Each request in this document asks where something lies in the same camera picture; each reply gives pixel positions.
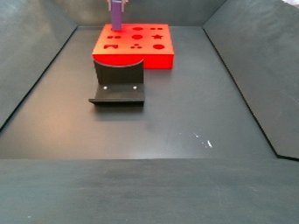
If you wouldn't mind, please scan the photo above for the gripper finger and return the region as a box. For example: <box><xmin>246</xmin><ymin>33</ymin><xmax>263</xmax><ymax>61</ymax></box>
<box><xmin>107</xmin><ymin>0</ymin><xmax>113</xmax><ymax>11</ymax></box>
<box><xmin>122</xmin><ymin>0</ymin><xmax>129</xmax><ymax>12</ymax></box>

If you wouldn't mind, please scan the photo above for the purple rectangular peg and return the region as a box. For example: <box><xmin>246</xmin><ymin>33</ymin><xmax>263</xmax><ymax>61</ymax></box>
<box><xmin>111</xmin><ymin>0</ymin><xmax>122</xmax><ymax>31</ymax></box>

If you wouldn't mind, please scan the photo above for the red shape-sorting block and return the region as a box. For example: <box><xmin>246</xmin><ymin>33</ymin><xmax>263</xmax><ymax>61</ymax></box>
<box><xmin>93</xmin><ymin>24</ymin><xmax>175</xmax><ymax>69</ymax></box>

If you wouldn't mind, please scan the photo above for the black curved holder bracket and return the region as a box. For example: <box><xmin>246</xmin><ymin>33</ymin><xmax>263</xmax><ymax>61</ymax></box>
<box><xmin>89</xmin><ymin>60</ymin><xmax>146</xmax><ymax>105</ymax></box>

